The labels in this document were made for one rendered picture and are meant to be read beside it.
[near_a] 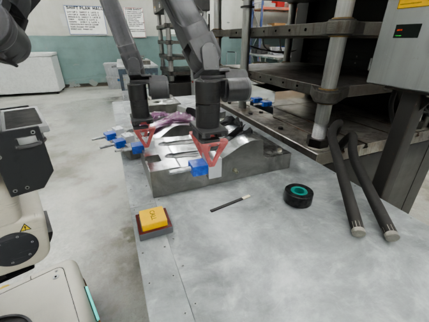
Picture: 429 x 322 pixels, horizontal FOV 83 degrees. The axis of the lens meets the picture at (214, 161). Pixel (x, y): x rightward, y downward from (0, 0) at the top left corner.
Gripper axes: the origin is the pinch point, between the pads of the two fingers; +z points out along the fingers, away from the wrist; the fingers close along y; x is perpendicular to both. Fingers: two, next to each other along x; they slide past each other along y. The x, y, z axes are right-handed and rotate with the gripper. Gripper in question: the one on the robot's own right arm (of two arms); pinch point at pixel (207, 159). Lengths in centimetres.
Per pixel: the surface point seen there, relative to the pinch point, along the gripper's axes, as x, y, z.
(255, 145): -20.8, 10.2, 3.3
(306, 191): -27.1, -8.3, 11.3
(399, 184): -129, 18, 48
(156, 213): 14.6, -1.8, 11.5
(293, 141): -58, 34, 16
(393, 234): -34.4, -29.1, 12.3
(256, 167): -22.1, 10.3, 11.4
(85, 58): 69, 745, 15
